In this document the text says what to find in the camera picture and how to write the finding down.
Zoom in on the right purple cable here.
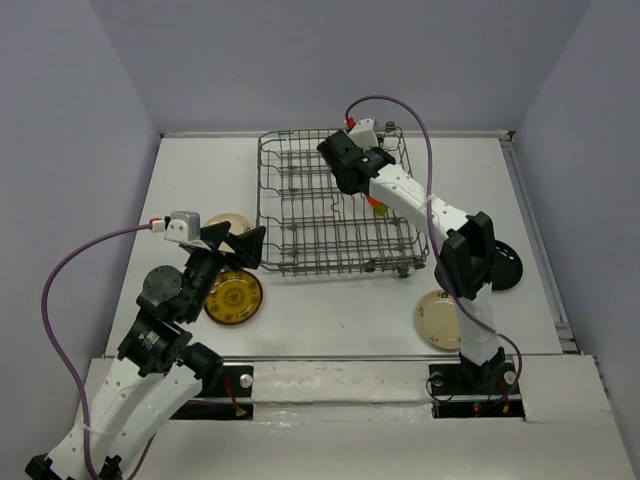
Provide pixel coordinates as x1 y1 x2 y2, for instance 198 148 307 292
344 95 524 406

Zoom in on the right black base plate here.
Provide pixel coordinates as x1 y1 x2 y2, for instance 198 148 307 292
425 362 526 420

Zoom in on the yellow brown patterned plate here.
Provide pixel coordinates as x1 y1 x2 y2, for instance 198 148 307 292
204 271 264 327

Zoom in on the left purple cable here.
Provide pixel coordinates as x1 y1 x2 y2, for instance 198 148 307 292
40 217 169 480

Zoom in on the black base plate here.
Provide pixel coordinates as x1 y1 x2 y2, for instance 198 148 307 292
425 362 526 420
171 364 254 421

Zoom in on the beige floral plate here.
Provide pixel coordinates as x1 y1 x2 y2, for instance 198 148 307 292
414 290 461 352

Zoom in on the cream plate with black patch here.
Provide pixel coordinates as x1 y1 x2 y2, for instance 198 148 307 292
202 213 254 235

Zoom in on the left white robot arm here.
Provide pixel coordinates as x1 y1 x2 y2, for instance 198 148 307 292
25 212 266 479

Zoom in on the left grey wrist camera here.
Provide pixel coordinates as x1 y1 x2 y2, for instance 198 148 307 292
164 211 201 244

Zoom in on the lime green plate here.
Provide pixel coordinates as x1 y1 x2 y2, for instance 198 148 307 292
374 203 388 216

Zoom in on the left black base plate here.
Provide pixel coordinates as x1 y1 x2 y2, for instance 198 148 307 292
171 364 254 421

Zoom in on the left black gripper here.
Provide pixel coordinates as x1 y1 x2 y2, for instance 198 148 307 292
186 220 268 320

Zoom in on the orange plate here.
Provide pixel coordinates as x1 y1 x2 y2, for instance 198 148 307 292
366 196 382 207

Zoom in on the grey wire dish rack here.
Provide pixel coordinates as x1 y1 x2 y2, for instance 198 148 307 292
256 129 429 278

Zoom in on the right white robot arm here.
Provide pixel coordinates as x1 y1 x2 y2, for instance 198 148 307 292
317 131 505 396

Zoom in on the purple cable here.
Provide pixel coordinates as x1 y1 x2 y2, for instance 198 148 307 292
344 95 524 406
40 217 169 480

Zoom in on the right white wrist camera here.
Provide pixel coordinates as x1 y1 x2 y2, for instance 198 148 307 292
348 118 379 150

